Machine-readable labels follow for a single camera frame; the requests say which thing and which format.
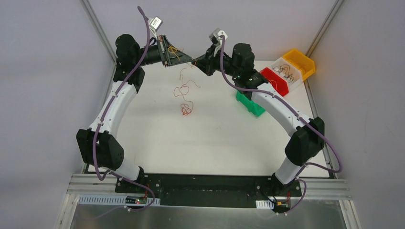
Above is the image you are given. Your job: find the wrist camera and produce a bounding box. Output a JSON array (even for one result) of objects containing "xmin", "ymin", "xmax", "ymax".
[
  {"xmin": 209, "ymin": 28, "xmax": 228, "ymax": 45},
  {"xmin": 148, "ymin": 16, "xmax": 163, "ymax": 31}
]

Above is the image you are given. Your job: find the brown wire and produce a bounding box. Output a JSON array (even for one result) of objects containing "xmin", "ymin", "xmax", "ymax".
[{"xmin": 272, "ymin": 64, "xmax": 298, "ymax": 84}]

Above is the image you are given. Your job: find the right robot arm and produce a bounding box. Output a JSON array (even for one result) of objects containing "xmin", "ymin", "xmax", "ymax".
[{"xmin": 192, "ymin": 43, "xmax": 325, "ymax": 196}]

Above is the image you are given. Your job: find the white cable duct right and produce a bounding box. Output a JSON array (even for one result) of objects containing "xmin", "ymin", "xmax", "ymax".
[{"xmin": 256, "ymin": 200, "xmax": 274, "ymax": 209}]

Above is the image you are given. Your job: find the clear plastic bin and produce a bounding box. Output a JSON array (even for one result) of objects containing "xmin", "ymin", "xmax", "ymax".
[{"xmin": 270, "ymin": 57, "xmax": 303, "ymax": 92}]

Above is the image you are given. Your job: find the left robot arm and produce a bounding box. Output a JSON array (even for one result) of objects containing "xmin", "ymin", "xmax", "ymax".
[{"xmin": 76, "ymin": 34, "xmax": 196, "ymax": 193}]

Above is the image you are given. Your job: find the red plastic bin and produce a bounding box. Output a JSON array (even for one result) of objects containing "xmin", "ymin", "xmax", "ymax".
[{"xmin": 260, "ymin": 67, "xmax": 289, "ymax": 97}]

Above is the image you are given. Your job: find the white cable duct left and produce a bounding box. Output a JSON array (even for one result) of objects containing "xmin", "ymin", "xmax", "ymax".
[{"xmin": 78, "ymin": 195, "xmax": 160, "ymax": 207}]

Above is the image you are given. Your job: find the yellow plastic bin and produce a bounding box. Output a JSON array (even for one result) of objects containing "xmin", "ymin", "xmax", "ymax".
[{"xmin": 282, "ymin": 49, "xmax": 316, "ymax": 81}]

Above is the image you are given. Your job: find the aluminium frame rail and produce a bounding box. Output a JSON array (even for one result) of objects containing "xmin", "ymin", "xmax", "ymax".
[{"xmin": 67, "ymin": 173, "xmax": 352, "ymax": 200}]

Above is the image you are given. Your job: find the white cable duct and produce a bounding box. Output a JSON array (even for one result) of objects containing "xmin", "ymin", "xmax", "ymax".
[
  {"xmin": 256, "ymin": 200, "xmax": 274, "ymax": 209},
  {"xmin": 78, "ymin": 195, "xmax": 160, "ymax": 207}
]

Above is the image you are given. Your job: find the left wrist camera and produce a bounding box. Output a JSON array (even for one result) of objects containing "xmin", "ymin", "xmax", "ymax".
[{"xmin": 148, "ymin": 16, "xmax": 163, "ymax": 31}]

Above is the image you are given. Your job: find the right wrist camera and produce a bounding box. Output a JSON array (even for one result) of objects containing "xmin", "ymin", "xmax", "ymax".
[{"xmin": 209, "ymin": 28, "xmax": 228, "ymax": 45}]

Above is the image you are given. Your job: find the green plastic bin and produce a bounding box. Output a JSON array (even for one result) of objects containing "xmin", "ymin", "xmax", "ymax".
[{"xmin": 236, "ymin": 92, "xmax": 266, "ymax": 117}]

